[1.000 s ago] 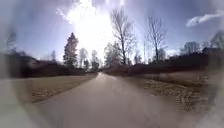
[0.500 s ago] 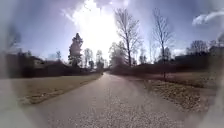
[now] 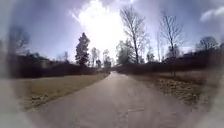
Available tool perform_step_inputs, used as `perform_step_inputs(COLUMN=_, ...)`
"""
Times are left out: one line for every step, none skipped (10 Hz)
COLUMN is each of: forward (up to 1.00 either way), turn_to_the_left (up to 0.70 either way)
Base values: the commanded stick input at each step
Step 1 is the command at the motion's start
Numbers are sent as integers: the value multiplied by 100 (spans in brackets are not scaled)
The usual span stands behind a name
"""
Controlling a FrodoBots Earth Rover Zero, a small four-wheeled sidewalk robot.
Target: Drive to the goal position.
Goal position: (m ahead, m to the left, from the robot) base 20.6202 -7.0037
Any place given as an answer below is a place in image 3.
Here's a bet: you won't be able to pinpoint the dry grass verge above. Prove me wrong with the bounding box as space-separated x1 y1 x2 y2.
128 69 218 108

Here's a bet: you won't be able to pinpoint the dark hedge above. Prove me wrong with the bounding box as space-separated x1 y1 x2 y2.
114 49 224 76
8 55 111 79

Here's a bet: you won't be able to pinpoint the large bare tree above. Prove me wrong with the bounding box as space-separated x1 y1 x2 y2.
119 5 149 65

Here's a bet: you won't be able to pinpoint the group of distant trees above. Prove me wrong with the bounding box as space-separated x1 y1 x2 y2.
89 47 114 69

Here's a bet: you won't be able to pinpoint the dry grass strip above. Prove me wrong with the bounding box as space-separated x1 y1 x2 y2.
13 72 111 111

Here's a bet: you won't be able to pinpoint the tall dark conifer tree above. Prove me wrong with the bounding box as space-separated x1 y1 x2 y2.
74 32 91 67

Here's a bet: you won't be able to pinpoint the dark bushy trees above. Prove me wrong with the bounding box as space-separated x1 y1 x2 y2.
115 39 136 66

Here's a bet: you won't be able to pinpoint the grey asphalt path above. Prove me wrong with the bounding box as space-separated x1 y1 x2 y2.
24 70 201 128

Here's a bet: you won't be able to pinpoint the thin bare tree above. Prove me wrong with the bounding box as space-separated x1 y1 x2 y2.
159 12 184 77

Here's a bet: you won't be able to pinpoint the building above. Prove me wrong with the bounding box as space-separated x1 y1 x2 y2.
23 53 51 68

